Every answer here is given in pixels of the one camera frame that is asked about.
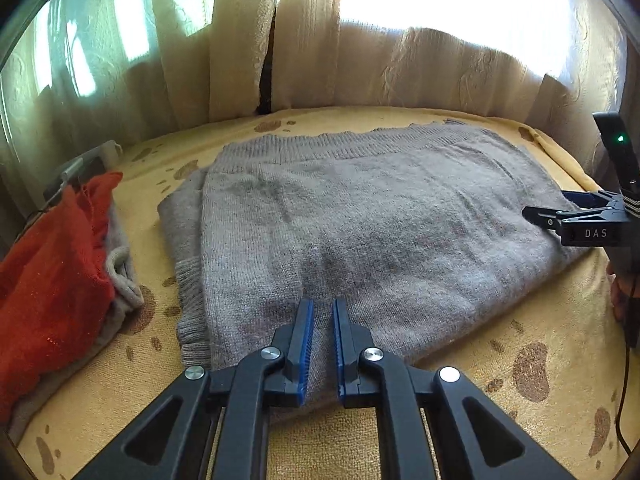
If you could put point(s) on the person's right hand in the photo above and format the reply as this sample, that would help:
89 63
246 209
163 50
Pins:
620 290

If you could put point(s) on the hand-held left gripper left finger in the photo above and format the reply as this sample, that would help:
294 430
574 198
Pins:
305 350

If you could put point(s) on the beige knit sweater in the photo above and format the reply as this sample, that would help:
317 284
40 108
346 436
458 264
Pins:
120 280

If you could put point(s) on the grey knit sweater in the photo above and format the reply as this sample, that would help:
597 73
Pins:
375 220

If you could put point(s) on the red knit sweater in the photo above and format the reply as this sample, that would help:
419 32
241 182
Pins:
45 270

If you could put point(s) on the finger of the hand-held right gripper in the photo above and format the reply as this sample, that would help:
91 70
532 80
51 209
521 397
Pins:
540 216
582 199

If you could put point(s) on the white power strip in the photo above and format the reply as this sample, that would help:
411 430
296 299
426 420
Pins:
92 160

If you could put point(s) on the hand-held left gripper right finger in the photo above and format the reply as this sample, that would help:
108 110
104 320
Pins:
340 355

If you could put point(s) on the orange paw print blanket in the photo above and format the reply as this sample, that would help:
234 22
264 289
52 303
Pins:
500 360

